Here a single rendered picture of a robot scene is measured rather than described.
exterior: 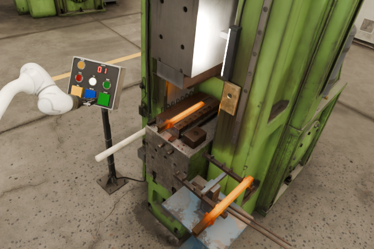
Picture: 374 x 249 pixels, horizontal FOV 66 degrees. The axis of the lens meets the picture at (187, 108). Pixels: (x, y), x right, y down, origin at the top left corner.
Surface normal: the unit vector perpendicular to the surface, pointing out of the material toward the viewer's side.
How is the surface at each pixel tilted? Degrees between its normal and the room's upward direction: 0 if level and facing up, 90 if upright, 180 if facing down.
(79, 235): 0
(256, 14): 90
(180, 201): 0
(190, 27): 90
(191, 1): 90
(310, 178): 0
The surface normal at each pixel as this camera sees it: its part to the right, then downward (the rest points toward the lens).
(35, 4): 0.56, 0.53
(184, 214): 0.08, -0.80
